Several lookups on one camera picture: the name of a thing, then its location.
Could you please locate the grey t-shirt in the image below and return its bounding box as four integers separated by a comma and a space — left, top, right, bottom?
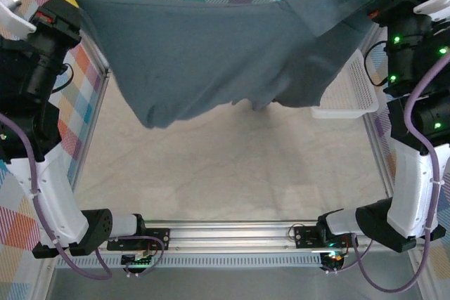
64, 0, 405, 131

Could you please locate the white plastic mesh basket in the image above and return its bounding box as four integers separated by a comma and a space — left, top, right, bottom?
310, 48, 380, 120

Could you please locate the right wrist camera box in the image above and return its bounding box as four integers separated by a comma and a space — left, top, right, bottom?
413, 0, 450, 23

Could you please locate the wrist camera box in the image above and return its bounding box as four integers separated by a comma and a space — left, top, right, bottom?
0, 0, 38, 39
413, 0, 450, 23

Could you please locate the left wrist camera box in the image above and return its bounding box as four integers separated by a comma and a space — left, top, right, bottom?
0, 0, 38, 39

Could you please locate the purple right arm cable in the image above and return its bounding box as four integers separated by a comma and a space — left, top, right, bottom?
351, 54, 450, 294

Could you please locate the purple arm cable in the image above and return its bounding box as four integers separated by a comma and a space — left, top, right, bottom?
0, 113, 166, 280
351, 54, 450, 294

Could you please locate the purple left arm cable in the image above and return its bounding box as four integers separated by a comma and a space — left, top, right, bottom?
0, 113, 166, 280

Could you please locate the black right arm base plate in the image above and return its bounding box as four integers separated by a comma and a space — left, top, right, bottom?
293, 224, 359, 249

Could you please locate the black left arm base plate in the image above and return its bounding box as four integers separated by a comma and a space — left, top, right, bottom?
106, 228, 172, 252

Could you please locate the aluminium mounting rail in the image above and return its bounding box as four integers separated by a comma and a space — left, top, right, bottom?
94, 221, 428, 255

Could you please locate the grey slotted cable duct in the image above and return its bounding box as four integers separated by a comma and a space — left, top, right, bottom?
56, 256, 324, 268

